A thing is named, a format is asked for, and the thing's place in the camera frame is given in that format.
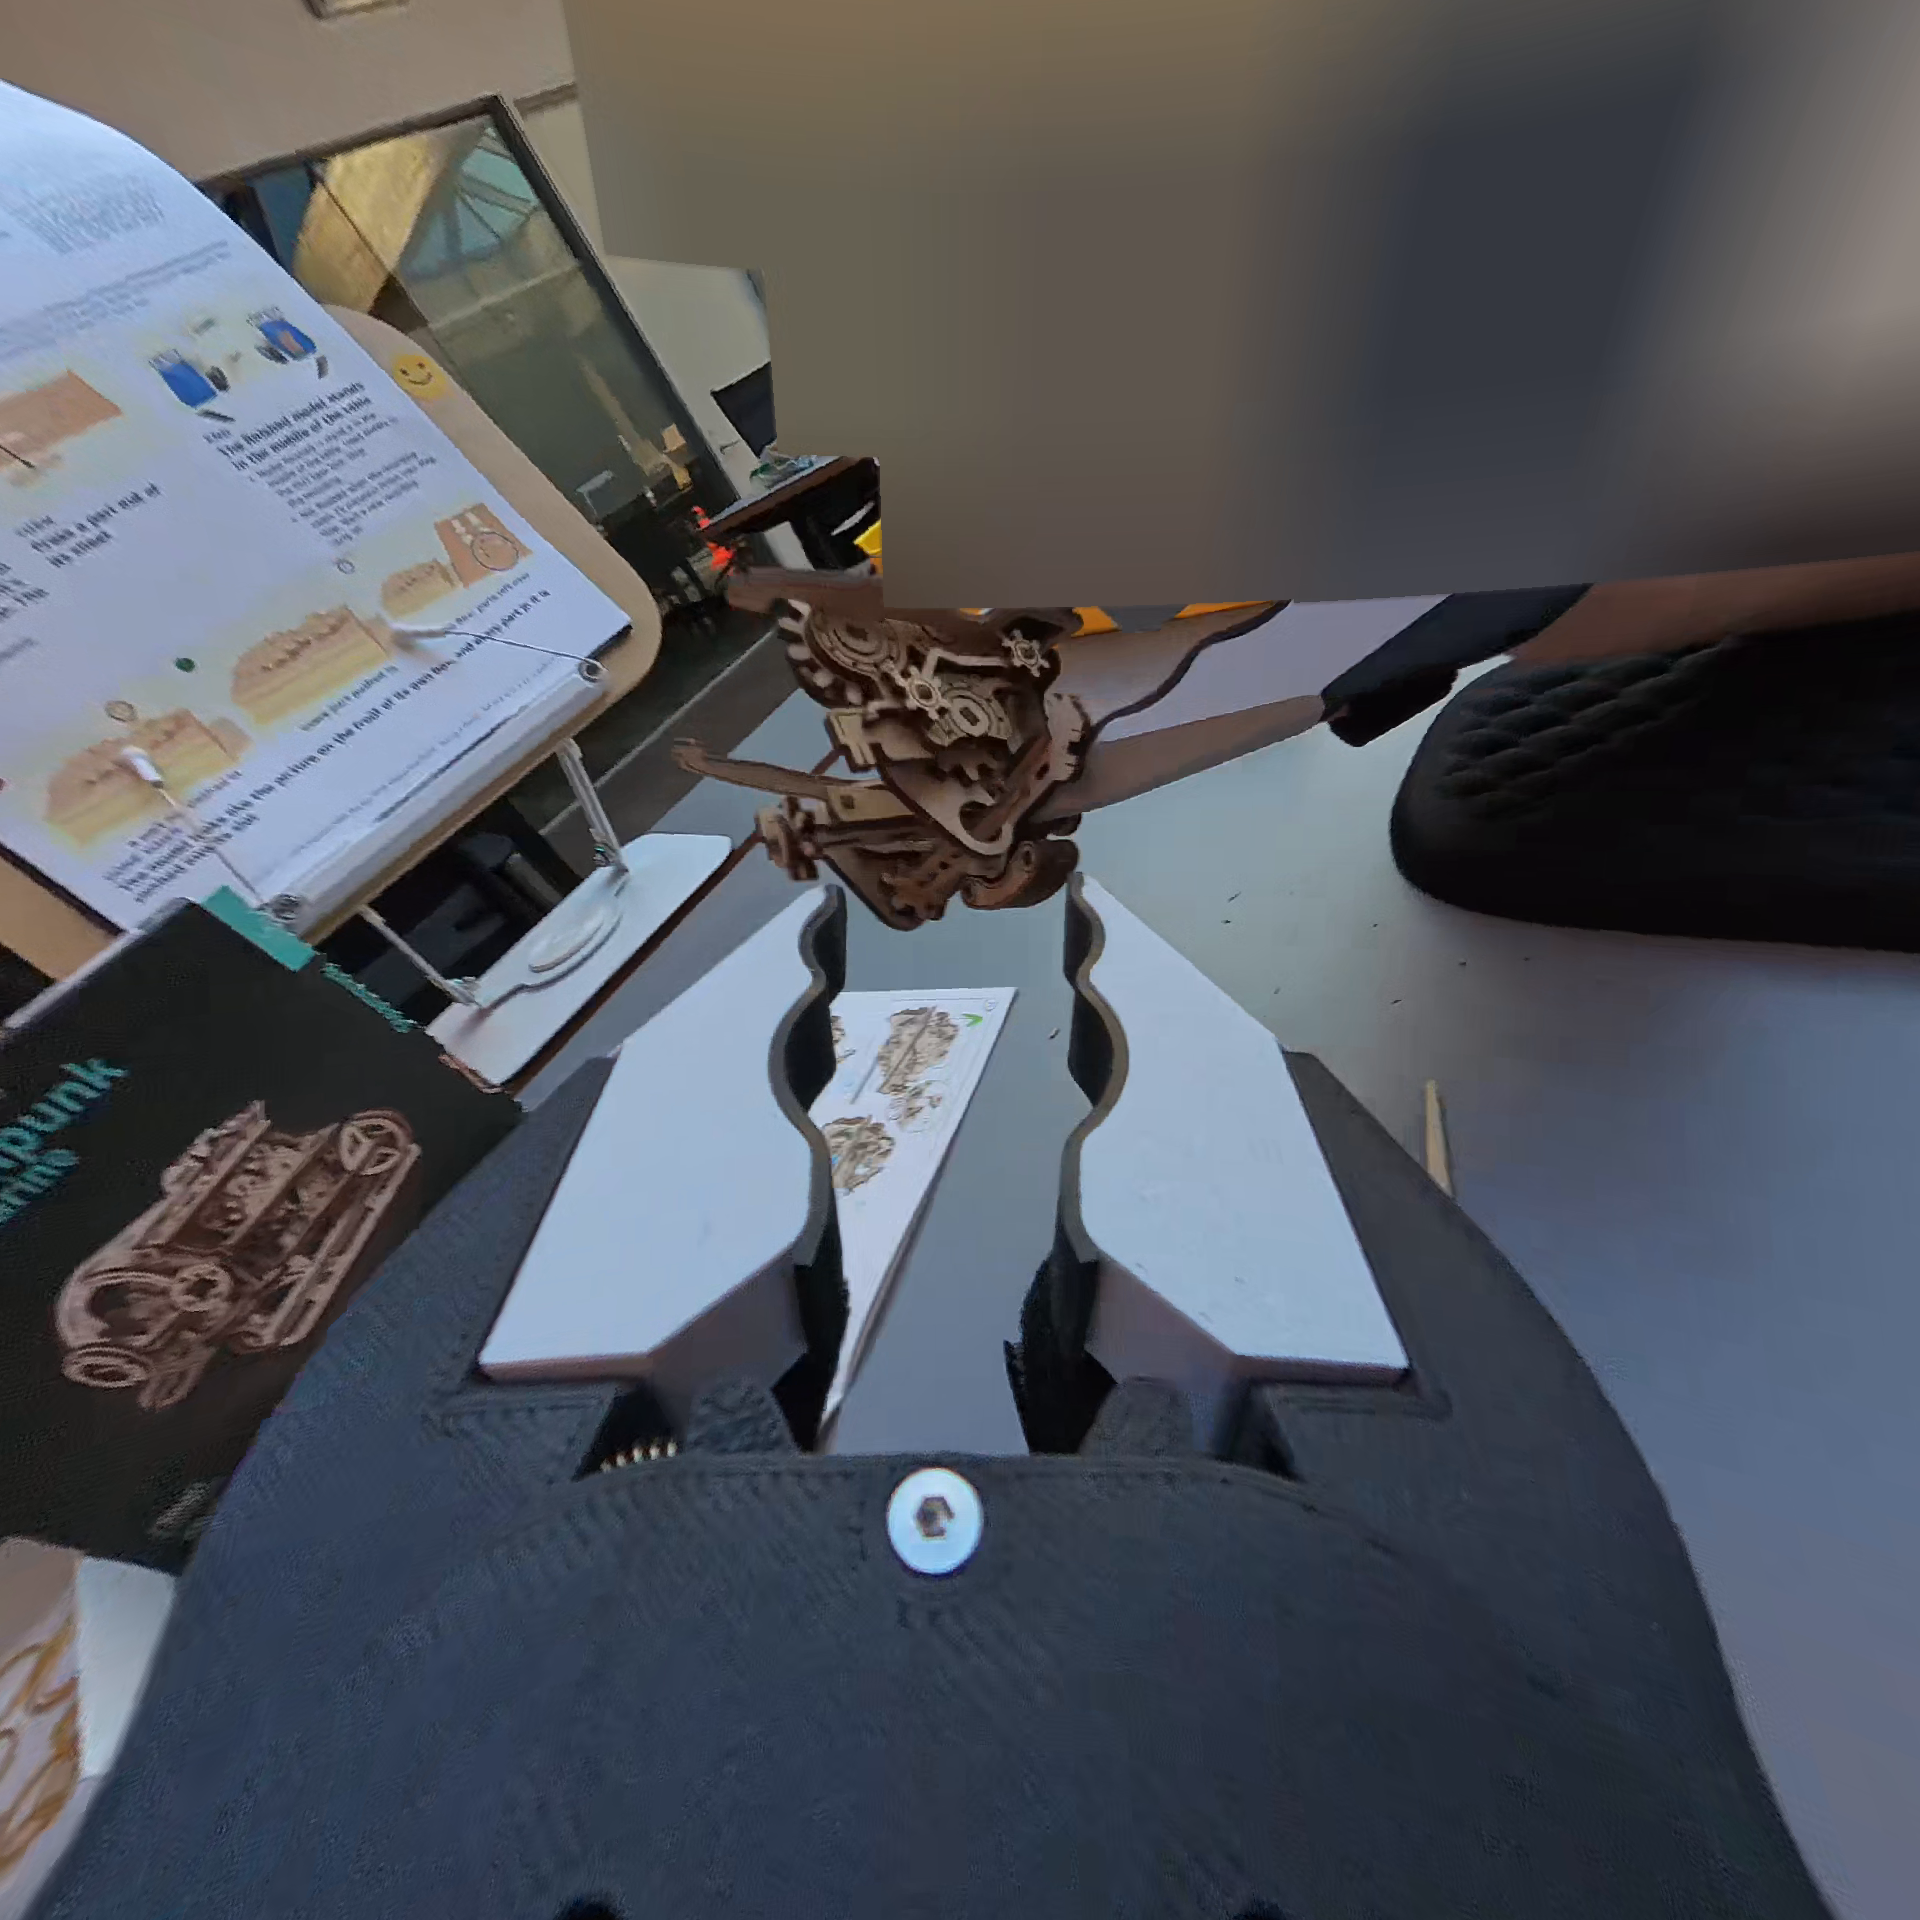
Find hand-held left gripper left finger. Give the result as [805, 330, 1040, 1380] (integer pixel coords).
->
[478, 885, 852, 1451]

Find white cardboard tray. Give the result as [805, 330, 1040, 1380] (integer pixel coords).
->
[0, 1544, 179, 1911]

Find wooden gear model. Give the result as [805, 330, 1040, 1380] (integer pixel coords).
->
[752, 600, 1097, 931]

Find black wrist rest pad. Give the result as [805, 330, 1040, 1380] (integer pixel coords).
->
[1388, 639, 1920, 956]

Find tan rubber bands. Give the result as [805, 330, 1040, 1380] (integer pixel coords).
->
[0, 1626, 85, 1865]

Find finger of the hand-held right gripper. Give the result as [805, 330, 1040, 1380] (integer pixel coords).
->
[1058, 693, 1342, 843]
[1058, 600, 1295, 732]

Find yellow plastic bin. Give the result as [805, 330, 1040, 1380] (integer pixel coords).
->
[1071, 600, 1278, 639]

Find black model kit box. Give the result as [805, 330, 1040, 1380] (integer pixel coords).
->
[0, 885, 522, 1575]

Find assembly instruction booklet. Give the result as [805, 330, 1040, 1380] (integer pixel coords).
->
[814, 987, 1019, 1429]

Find printed instruction sheet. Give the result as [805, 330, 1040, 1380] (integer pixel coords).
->
[0, 84, 631, 935]

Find person's right forearm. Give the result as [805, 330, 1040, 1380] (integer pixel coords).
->
[1507, 554, 1920, 666]

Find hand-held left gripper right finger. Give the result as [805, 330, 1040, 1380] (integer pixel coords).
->
[1004, 873, 1414, 1454]

